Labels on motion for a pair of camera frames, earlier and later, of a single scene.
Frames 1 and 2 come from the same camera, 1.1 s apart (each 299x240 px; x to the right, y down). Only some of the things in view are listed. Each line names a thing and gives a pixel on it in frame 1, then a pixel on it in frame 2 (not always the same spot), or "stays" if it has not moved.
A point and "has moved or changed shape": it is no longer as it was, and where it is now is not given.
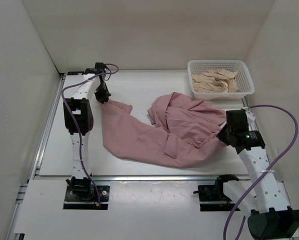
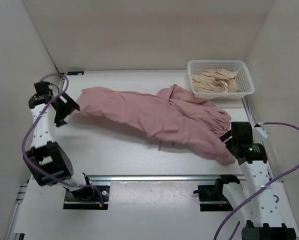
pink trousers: x=184 y=130 has moved or changed shape
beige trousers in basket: x=221 y=80 stays
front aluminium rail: x=162 y=178 stays
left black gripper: x=104 y=96 → x=69 y=106
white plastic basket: x=219 y=79 stays
